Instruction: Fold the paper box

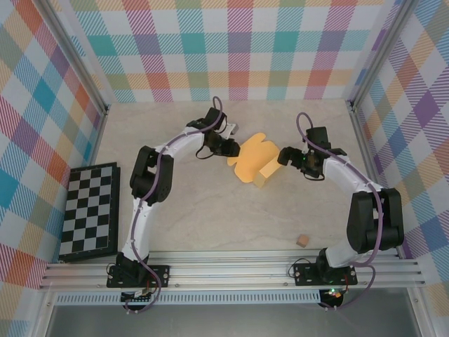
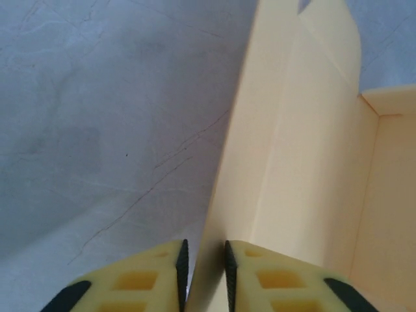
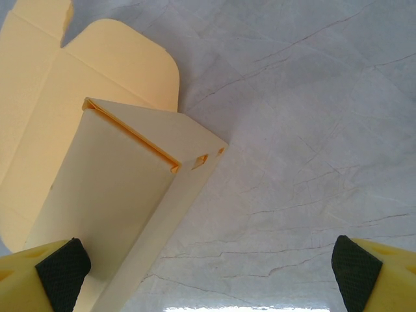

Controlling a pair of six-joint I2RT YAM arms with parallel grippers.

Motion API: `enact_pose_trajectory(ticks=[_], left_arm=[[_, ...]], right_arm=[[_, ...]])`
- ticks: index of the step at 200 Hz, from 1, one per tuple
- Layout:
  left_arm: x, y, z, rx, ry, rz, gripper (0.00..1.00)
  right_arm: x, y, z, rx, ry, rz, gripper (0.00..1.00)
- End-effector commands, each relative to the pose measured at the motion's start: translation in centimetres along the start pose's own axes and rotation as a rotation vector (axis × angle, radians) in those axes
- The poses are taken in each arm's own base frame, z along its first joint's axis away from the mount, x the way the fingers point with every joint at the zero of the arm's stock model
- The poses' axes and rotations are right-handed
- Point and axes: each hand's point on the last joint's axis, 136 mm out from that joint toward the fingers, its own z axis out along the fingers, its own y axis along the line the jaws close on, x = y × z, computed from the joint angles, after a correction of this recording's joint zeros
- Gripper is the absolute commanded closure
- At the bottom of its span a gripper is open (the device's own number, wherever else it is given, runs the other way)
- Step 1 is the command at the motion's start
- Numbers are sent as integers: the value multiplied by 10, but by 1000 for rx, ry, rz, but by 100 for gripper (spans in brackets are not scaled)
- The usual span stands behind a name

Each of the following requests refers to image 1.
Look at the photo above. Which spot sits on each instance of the yellow paper box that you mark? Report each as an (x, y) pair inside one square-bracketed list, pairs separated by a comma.
[(254, 154)]

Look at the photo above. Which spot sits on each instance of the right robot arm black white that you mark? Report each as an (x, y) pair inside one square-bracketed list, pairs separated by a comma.
[(361, 224)]

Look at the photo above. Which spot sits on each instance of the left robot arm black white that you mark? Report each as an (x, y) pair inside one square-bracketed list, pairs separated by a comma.
[(140, 172)]

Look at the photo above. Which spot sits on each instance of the small wooden cube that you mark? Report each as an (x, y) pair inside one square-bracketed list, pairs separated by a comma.
[(302, 241)]

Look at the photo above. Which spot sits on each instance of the small circuit board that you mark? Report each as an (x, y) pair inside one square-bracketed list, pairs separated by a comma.
[(138, 295), (335, 294)]

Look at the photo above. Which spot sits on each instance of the black grey chessboard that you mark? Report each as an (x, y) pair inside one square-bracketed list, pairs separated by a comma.
[(84, 210)]

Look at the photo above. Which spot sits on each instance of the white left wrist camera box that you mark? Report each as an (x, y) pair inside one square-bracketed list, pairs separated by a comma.
[(231, 129)]

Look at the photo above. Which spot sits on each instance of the aluminium side rail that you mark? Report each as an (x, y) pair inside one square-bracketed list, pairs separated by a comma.
[(368, 154), (100, 137)]

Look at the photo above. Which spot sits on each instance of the aluminium corner post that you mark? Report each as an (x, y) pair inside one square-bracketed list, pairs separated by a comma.
[(382, 52), (75, 58)]

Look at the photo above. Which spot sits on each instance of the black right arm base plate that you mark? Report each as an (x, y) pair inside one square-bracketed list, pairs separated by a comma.
[(305, 275)]

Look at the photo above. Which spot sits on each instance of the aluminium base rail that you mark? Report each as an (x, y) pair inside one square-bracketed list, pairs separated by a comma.
[(228, 268)]

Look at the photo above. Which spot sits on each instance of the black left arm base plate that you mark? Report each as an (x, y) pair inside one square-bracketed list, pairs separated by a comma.
[(159, 275)]

